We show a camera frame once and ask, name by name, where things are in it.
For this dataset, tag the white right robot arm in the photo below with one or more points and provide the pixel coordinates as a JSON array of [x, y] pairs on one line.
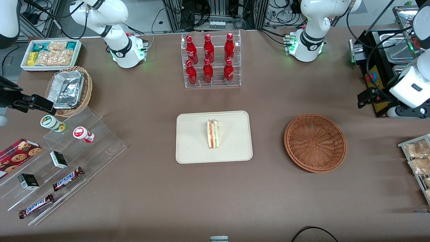
[[122, 53]]

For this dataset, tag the red cookie box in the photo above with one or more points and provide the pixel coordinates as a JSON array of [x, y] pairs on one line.
[[16, 156]]

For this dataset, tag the white snack bin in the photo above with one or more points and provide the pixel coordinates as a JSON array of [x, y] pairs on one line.
[[25, 65]]

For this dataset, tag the large stainless steel pan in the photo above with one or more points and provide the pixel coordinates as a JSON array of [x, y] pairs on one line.
[[396, 48]]

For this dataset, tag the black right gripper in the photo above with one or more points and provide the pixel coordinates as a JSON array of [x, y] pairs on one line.
[[7, 99]]

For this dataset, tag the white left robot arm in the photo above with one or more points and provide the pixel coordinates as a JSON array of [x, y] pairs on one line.
[[312, 20]]

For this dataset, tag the triangle sandwich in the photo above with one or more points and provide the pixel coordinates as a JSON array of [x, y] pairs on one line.
[[213, 134]]

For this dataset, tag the clear acrylic step display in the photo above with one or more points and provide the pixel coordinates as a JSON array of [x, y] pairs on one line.
[[104, 148]]

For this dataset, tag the red cola bottle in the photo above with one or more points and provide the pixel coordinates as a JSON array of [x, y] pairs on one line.
[[209, 50], [229, 48], [191, 50], [191, 75], [228, 72], [208, 72]]

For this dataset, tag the black food warmer machine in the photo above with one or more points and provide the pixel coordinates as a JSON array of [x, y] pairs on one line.
[[373, 43]]

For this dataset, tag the small clear cracker bag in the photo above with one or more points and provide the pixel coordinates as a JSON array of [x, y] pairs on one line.
[[57, 45]]

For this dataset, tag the clear fried snack bag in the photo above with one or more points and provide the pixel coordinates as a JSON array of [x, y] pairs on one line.
[[420, 165], [416, 149]]

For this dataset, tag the yellow snack packet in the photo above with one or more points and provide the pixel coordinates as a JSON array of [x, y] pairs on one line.
[[32, 59]]

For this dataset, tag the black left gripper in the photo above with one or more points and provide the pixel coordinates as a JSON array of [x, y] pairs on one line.
[[381, 97]]

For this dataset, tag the green lid yogurt cup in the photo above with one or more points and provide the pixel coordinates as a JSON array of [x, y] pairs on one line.
[[50, 122]]

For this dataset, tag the teal snack packet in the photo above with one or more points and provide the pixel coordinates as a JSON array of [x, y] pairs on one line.
[[71, 45], [40, 46]]

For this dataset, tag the large clear cracker bag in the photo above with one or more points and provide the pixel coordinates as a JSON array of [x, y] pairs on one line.
[[55, 57]]

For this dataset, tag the round brown wicker basket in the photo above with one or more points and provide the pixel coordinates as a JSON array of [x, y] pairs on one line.
[[315, 143]]

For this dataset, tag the white power strip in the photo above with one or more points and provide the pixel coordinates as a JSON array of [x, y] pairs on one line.
[[217, 24]]

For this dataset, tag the clear acrylic bottle rack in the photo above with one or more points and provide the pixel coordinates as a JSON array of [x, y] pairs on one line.
[[217, 42]]

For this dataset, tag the cream rectangular tray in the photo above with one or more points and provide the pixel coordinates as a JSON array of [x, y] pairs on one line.
[[191, 141]]

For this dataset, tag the red lid yogurt cup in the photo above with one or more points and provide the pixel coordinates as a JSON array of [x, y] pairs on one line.
[[81, 133]]

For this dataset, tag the aluminium foil tray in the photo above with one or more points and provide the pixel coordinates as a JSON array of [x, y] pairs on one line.
[[67, 89]]

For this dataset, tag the small grey device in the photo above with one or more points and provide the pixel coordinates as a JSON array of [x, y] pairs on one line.
[[219, 239]]

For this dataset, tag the glass food display case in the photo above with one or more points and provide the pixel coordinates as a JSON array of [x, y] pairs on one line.
[[403, 20]]

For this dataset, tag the Snickers chocolate bar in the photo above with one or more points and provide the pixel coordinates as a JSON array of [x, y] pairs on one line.
[[35, 206], [67, 178]]

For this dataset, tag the light wicker basket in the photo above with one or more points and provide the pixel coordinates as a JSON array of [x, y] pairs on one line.
[[88, 90]]

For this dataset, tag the small black box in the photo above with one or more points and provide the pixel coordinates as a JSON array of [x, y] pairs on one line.
[[59, 159], [28, 181]]

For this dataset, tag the red emergency stop button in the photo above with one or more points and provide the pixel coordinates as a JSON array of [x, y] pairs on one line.
[[371, 78]]

